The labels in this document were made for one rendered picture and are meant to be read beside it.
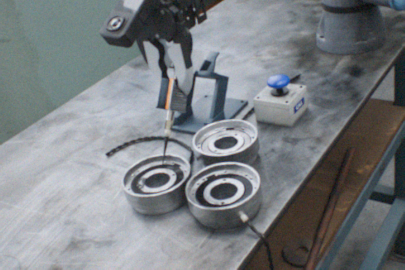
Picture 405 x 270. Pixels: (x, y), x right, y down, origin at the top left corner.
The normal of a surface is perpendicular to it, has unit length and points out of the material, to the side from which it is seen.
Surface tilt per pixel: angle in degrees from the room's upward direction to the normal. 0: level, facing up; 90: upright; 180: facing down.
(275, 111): 90
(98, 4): 90
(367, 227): 0
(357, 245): 0
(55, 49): 90
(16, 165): 0
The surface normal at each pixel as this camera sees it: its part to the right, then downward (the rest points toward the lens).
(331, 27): -0.76, 0.16
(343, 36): -0.44, 0.23
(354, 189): -0.18, -0.85
